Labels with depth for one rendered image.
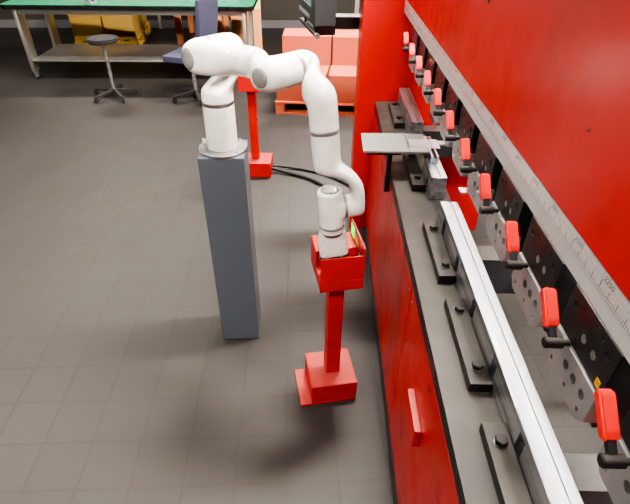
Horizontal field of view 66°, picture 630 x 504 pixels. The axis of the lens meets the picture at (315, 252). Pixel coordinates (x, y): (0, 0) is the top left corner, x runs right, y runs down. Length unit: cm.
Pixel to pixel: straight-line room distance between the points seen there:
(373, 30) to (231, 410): 202
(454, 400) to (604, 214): 61
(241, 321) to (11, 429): 106
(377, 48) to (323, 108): 141
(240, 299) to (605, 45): 186
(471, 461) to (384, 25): 222
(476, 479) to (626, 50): 81
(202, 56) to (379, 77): 133
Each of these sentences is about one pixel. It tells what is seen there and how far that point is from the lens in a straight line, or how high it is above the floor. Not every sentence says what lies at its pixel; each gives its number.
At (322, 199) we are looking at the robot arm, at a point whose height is 104.
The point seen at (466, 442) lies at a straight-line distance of 117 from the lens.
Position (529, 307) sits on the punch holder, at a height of 120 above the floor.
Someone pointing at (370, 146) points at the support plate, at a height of 100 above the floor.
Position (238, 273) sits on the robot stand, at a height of 43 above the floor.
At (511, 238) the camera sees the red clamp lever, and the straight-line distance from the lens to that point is 101.
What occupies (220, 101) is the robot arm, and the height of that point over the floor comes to 121.
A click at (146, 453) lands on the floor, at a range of 222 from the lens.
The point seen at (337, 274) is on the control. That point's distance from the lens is 172.
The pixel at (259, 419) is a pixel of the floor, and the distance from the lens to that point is 222.
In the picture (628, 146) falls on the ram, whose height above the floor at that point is 156.
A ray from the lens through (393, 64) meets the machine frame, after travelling 286.
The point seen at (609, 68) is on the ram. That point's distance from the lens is 84.
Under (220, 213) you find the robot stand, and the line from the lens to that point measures 205.
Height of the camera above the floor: 183
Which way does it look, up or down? 37 degrees down
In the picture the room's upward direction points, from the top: 1 degrees clockwise
